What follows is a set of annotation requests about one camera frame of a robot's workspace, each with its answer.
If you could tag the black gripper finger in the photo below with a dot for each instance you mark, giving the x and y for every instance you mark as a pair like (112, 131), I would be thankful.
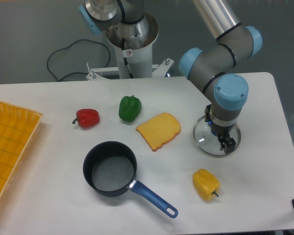
(227, 144)

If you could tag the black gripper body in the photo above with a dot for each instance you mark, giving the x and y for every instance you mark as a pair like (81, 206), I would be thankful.
(219, 128)

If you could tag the yellow toy bread slice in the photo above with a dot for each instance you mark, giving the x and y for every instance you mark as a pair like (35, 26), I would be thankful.
(159, 130)

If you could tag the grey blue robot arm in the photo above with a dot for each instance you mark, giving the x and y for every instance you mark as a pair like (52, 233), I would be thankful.
(208, 71)

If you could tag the glass pot lid blue knob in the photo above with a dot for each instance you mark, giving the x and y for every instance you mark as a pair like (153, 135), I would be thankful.
(209, 144)

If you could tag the yellow toy bell pepper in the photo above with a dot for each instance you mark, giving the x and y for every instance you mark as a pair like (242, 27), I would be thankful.
(206, 184)

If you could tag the green toy bell pepper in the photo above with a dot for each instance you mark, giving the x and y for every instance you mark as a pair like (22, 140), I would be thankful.
(129, 108)

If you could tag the red toy bell pepper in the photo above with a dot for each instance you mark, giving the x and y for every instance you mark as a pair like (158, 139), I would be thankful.
(86, 118)

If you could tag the yellow woven basket tray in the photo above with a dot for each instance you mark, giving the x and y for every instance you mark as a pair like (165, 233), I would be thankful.
(17, 127)

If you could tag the black saucepan blue handle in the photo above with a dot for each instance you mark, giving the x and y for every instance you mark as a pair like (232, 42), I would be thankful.
(110, 169)

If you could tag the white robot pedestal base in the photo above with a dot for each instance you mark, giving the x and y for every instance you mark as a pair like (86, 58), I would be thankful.
(133, 49)

